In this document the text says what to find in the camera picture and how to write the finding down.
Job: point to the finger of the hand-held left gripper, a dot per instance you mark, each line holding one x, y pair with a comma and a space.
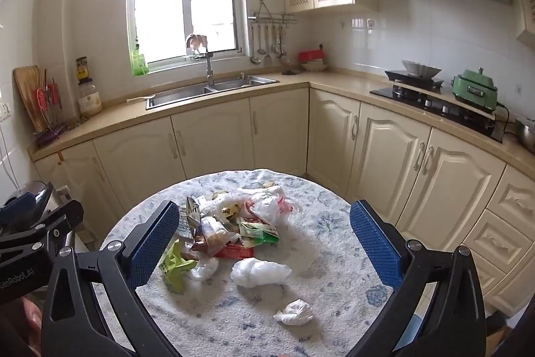
17, 201
62, 219

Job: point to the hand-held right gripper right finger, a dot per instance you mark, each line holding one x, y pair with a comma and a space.
376, 244

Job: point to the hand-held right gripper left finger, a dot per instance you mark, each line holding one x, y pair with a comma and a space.
152, 244

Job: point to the person's left hand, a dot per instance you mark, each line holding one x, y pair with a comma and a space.
32, 317

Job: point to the silver black appliance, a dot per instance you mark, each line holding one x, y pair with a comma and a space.
39, 192

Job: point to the green snack wrapper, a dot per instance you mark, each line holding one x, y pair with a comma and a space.
175, 267

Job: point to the striped black white wrapper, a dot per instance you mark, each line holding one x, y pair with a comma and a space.
190, 217

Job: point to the round patterned table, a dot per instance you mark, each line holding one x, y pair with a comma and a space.
326, 256

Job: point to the small clear plastic wrap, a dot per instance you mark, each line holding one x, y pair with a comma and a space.
205, 268

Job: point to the brown snack wrapper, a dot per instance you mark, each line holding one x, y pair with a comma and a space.
213, 235

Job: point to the yellow printed clear bag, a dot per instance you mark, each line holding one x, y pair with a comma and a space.
225, 208

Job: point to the cream base cabinet with drawers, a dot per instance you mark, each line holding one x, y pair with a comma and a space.
418, 173

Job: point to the green red packet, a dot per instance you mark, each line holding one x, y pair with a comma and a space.
257, 233

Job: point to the crumpled white tissue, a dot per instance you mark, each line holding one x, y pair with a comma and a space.
294, 313

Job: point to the wooden cutting board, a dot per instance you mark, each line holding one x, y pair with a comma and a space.
27, 93

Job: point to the crumpled white plastic bag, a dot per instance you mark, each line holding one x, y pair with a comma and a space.
261, 273

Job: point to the clear plastic bag red print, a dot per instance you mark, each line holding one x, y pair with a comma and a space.
267, 206

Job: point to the glass jar black lid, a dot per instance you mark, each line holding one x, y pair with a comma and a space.
89, 100

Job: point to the white spatula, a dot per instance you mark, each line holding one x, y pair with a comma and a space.
140, 98

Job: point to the yellow label bottle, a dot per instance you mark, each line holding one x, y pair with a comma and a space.
81, 68

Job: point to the black gas hob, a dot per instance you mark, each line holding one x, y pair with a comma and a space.
439, 108

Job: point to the steel double sink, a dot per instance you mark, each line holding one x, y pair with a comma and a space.
209, 91

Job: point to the green plastic bottle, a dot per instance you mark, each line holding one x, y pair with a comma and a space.
138, 64

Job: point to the green electric cooker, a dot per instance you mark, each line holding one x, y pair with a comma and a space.
476, 89

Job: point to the steel faucet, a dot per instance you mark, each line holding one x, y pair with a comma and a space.
209, 68

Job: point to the white bowl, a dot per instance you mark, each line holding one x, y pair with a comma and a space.
314, 66

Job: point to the red white kettle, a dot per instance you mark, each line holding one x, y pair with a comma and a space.
311, 56

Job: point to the brown rag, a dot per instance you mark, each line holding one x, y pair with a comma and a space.
196, 43

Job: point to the long steel ladle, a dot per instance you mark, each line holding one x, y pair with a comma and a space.
255, 45

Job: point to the hanging steel spoon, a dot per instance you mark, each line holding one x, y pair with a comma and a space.
276, 39

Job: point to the steel utensil rail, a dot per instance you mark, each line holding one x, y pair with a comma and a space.
273, 18

